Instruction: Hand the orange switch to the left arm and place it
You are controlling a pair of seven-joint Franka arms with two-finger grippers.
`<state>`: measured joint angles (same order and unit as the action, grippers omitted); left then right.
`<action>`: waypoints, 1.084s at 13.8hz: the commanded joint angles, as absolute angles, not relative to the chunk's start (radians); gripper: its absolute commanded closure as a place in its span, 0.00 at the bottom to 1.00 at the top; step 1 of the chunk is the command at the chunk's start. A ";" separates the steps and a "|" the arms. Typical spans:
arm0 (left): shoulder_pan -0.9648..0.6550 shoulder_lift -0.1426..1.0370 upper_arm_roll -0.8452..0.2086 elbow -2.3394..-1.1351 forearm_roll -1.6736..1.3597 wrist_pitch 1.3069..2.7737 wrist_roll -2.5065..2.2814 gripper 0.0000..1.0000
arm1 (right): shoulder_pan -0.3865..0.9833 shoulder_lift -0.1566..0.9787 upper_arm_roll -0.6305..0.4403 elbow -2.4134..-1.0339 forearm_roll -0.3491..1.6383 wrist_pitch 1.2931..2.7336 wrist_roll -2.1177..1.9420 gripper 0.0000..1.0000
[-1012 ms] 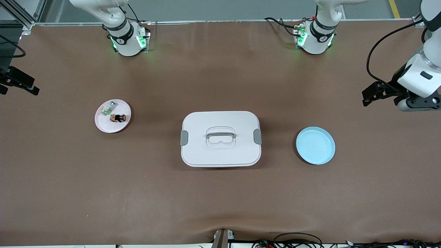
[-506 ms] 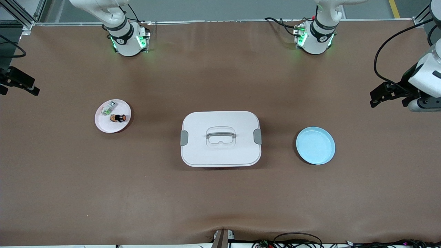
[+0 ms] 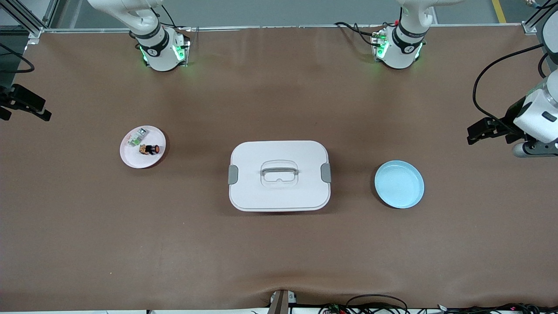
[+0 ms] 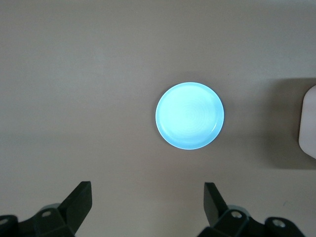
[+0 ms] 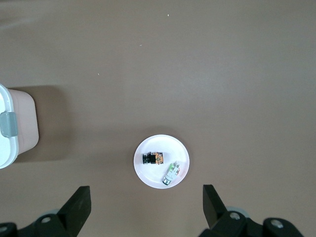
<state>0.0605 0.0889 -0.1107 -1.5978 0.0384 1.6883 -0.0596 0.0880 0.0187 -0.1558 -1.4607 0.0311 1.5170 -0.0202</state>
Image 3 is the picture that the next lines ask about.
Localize white lidded storage box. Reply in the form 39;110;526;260
228;140;332;212

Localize light blue round plate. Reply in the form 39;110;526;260
374;160;425;209

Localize pink round plate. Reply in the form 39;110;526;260
120;126;167;169

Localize brown table mat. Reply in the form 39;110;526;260
0;25;558;311

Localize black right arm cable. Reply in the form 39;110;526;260
0;43;35;74

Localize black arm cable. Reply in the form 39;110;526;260
0;43;35;74
473;43;545;131

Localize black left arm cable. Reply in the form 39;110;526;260
473;43;545;131

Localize aluminium frame strut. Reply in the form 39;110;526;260
0;0;61;44
523;0;558;35

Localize black base cables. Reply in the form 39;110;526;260
335;21;384;46
159;3;192;32

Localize tangled cable bundle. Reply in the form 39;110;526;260
318;302;558;314

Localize black cable loop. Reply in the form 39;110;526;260
344;294;408;314

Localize silver table edge rail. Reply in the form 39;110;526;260
26;23;537;34

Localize grey metal camera mount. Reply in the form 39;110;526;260
269;289;298;314

